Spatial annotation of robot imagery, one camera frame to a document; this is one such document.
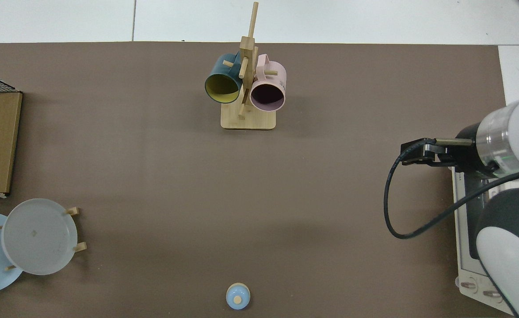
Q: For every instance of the pale toaster oven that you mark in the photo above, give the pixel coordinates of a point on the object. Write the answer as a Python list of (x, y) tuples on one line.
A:
[(465, 247)]

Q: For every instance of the pink mug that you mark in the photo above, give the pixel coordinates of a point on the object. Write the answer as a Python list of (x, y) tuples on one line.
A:
[(270, 79)]

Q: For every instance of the wooden cup stand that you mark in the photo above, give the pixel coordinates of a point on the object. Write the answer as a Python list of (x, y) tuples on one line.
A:
[(248, 121)]

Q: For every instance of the teal mug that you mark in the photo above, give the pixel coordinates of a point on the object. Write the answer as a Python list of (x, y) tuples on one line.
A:
[(222, 70)]

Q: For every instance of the small blue round bell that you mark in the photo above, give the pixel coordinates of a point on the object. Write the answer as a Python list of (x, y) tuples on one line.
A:
[(238, 297)]

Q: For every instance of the brown table cloth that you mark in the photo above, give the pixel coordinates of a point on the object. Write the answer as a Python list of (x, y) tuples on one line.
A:
[(197, 198)]

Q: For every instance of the wooden plate rack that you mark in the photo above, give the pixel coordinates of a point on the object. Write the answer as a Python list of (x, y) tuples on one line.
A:
[(80, 247)]

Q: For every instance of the grey plate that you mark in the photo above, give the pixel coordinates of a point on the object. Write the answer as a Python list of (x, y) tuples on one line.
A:
[(38, 238)]

